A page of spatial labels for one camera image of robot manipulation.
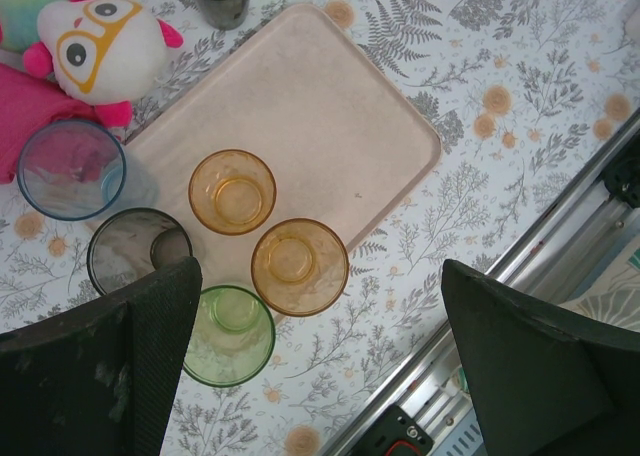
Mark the blue transparent drinking glass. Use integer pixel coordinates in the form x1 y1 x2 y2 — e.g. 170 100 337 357
16 119 161 222

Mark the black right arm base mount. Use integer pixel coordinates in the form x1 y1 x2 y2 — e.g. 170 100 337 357
599 148 640 210

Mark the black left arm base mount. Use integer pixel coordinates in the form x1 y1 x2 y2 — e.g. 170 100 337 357
362 403 435 456

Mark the beige pink plastic tray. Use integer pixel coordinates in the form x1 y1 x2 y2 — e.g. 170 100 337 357
84 3 445 327

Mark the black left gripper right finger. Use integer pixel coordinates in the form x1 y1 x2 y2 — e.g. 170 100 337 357
442 258 640 456

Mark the vented metal strip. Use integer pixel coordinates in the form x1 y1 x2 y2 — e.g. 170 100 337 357
434 415 484 456

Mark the aluminium frame rail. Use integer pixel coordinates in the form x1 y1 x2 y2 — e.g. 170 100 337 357
319 108 640 456

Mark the magenta pink cloth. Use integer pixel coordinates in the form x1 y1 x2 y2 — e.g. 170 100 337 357
0 63 126 186

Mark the amber transparent drinking glass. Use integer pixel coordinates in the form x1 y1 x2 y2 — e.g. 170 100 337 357
187 148 278 236
249 217 350 318

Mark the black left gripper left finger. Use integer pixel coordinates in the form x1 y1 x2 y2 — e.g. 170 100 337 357
0 255 204 456

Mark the green transparent drinking glass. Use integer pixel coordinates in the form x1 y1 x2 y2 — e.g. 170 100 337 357
180 284 277 390

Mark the white pink owl plush toy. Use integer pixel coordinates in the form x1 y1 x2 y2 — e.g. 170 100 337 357
0 0 185 129

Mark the grey transparent drinking glass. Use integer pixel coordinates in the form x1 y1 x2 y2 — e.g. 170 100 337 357
86 206 195 297
182 0 254 31

